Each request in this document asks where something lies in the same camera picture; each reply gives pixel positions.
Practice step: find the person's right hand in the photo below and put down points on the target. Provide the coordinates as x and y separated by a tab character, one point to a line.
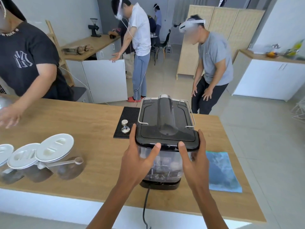
197	174

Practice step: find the person's left hand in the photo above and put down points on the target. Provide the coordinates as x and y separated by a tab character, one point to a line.
133	166

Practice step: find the person's right thumb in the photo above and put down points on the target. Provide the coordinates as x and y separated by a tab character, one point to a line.
184	152

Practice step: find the person's left thumb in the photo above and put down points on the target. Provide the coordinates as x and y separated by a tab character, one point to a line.
152	153

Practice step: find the black coffee machine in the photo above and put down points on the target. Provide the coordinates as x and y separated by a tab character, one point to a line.
166	123

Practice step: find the person's left forearm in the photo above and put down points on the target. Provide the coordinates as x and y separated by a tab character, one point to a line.
112	207

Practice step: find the person's right forearm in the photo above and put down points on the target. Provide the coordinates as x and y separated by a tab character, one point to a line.
208	209

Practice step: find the silver coffee tamper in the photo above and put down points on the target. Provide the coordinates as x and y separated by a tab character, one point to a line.
125	127

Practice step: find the blue cleaning cloth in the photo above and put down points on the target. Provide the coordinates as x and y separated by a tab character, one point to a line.
222	172

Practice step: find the black rubber tamping mat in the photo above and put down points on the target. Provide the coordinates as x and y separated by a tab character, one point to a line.
126	114

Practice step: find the red slippers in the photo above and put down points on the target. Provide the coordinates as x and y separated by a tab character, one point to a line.
134	99

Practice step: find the white cabinet door panel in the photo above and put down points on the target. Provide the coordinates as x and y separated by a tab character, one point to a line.
104	81

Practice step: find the clear plastic measuring scoop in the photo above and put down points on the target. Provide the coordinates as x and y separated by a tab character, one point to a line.
64	162

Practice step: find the glass jar with white lid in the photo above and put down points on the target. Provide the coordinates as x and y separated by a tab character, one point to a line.
59	155
6	164
23	164

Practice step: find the black chair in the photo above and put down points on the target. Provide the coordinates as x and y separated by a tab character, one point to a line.
162	44

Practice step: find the white sideboard with wooden top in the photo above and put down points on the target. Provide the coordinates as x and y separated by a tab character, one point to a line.
269	76

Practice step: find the white cabinet with wooden top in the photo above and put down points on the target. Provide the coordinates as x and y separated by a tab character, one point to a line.
95	45

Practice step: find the wooden hand models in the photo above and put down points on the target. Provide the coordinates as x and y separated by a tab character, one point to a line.
78	50

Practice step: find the white headset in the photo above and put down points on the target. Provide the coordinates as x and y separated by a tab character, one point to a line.
119	11
190	24

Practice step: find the bowl of fruit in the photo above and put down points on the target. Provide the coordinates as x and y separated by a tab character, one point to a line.
272	53

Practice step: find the wicker folding screen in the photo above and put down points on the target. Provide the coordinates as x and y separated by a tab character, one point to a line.
226	23

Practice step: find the black coffee grinder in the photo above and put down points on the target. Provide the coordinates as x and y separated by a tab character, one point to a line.
94	27

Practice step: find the wooden ladder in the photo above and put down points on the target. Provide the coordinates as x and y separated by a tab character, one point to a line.
56	42

